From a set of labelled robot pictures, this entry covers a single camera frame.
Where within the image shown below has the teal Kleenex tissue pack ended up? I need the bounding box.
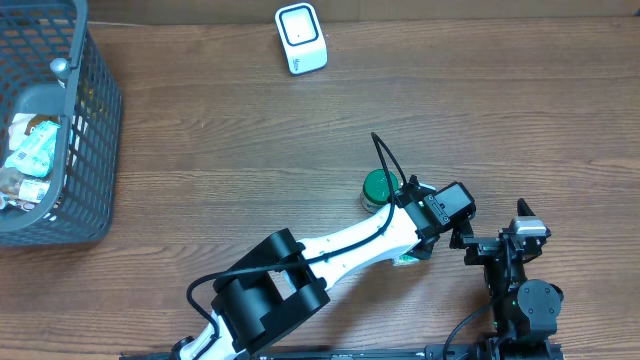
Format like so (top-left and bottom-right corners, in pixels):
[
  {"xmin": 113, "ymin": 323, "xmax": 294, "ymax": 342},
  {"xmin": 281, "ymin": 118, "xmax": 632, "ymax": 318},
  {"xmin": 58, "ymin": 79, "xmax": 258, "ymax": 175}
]
[{"xmin": 392, "ymin": 254, "xmax": 419, "ymax": 266}]

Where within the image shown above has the green lid jar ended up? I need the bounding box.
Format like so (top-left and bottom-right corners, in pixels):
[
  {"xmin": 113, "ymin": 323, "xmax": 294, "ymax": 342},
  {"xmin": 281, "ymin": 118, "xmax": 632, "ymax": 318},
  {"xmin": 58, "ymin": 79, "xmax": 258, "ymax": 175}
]
[{"xmin": 360, "ymin": 169, "xmax": 399, "ymax": 214}]

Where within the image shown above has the silver capped amber bottle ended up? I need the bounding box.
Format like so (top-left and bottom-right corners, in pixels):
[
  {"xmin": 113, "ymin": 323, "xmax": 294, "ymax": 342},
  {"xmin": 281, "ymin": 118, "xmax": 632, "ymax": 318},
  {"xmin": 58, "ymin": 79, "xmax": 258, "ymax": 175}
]
[{"xmin": 49, "ymin": 58, "xmax": 71, "ymax": 82}]

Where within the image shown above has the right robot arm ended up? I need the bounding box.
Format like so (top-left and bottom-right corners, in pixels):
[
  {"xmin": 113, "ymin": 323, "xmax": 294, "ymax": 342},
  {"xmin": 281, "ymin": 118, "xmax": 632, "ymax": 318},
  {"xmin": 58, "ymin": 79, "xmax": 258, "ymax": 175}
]
[{"xmin": 442, "ymin": 198, "xmax": 564, "ymax": 360}]

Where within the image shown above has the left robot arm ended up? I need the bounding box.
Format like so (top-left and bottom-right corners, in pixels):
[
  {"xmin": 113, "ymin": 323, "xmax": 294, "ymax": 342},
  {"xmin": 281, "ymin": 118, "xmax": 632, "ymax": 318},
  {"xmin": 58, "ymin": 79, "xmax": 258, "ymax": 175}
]
[{"xmin": 171, "ymin": 180, "xmax": 476, "ymax": 359}]

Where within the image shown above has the white barcode scanner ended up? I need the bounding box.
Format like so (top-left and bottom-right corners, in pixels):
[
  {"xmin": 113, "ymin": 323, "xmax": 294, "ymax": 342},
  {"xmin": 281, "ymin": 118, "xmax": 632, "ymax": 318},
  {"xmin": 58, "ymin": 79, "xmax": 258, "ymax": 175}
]
[{"xmin": 274, "ymin": 2, "xmax": 328, "ymax": 76}]

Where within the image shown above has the teal snack packet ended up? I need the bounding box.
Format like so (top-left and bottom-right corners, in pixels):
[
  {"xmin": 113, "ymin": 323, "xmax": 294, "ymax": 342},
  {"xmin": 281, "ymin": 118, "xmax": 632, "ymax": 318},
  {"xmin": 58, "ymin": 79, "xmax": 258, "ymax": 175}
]
[{"xmin": 4, "ymin": 121, "xmax": 60, "ymax": 178}]

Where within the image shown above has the grey plastic shopping basket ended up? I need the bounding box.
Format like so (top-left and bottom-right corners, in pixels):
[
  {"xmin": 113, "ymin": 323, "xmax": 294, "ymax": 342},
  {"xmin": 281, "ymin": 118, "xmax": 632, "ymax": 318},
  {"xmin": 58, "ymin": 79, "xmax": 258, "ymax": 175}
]
[{"xmin": 1, "ymin": 0, "xmax": 123, "ymax": 247}]

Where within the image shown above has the brown snack packet with label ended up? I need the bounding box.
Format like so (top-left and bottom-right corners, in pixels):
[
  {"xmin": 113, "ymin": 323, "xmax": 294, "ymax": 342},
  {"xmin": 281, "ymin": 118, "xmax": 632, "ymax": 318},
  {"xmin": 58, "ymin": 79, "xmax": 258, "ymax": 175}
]
[{"xmin": 1, "ymin": 167, "xmax": 50, "ymax": 211}]

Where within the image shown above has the beige brown snack packet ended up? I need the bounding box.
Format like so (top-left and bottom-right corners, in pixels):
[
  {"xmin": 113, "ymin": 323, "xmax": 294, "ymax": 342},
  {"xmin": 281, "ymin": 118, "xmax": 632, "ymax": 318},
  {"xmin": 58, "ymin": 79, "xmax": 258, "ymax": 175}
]
[{"xmin": 8, "ymin": 113, "xmax": 59, "ymax": 151}]

